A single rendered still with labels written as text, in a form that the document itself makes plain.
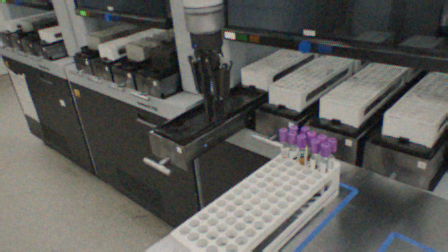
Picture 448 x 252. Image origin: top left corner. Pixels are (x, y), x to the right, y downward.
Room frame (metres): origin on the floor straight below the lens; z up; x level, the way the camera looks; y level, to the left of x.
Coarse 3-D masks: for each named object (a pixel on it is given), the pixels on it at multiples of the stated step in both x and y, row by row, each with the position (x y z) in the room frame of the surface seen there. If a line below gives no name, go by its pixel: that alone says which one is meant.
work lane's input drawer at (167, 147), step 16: (240, 96) 1.02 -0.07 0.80; (256, 96) 1.01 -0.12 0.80; (192, 112) 0.94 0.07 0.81; (224, 112) 0.93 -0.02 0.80; (240, 112) 0.91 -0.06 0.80; (160, 128) 0.84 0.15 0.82; (176, 128) 0.82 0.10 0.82; (192, 128) 0.85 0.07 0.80; (208, 128) 0.83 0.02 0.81; (224, 128) 0.86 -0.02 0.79; (240, 128) 0.90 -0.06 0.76; (160, 144) 0.82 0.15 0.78; (176, 144) 0.78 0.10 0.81; (192, 144) 0.78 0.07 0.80; (208, 144) 0.81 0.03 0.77; (144, 160) 0.81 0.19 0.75; (176, 160) 0.78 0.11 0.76; (192, 160) 0.77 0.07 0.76
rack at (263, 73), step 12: (264, 60) 1.15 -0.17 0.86; (276, 60) 1.14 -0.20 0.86; (288, 60) 1.12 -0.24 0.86; (300, 60) 1.14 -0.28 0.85; (312, 60) 1.20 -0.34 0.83; (252, 72) 1.05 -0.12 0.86; (264, 72) 1.04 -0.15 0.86; (276, 72) 1.05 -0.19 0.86; (288, 72) 1.17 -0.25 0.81; (252, 84) 1.05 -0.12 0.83; (264, 84) 1.02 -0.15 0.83
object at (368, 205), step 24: (360, 168) 0.59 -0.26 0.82; (360, 192) 0.52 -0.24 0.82; (384, 192) 0.51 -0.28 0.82; (408, 192) 0.51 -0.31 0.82; (336, 216) 0.47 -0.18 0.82; (360, 216) 0.46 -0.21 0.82; (384, 216) 0.46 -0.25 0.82; (408, 216) 0.45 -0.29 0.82; (432, 216) 0.45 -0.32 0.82; (168, 240) 0.45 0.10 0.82; (288, 240) 0.42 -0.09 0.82; (312, 240) 0.42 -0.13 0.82; (336, 240) 0.41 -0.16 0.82; (360, 240) 0.41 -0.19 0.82; (384, 240) 0.41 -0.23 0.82; (408, 240) 0.40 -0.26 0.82; (432, 240) 0.40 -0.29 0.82
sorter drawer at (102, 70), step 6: (96, 60) 1.51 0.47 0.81; (102, 60) 1.49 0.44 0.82; (108, 60) 1.48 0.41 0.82; (114, 60) 1.47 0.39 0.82; (96, 66) 1.51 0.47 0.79; (102, 66) 1.47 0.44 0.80; (108, 66) 1.44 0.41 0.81; (96, 72) 1.51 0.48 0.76; (102, 72) 1.48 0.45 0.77; (108, 72) 1.44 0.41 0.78; (90, 78) 1.47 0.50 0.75; (96, 78) 1.46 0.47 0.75; (102, 78) 1.47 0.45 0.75; (108, 78) 1.45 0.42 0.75
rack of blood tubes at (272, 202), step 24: (264, 168) 0.53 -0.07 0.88; (288, 168) 0.52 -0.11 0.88; (336, 168) 0.51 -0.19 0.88; (240, 192) 0.48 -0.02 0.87; (264, 192) 0.47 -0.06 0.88; (288, 192) 0.46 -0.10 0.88; (312, 192) 0.46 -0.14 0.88; (336, 192) 0.52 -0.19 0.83; (216, 216) 0.43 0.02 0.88; (240, 216) 0.43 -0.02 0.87; (264, 216) 0.42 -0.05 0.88; (288, 216) 0.42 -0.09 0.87; (312, 216) 0.46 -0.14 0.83; (192, 240) 0.39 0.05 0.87; (216, 240) 0.38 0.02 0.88; (240, 240) 0.38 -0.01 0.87; (264, 240) 0.42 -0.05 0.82
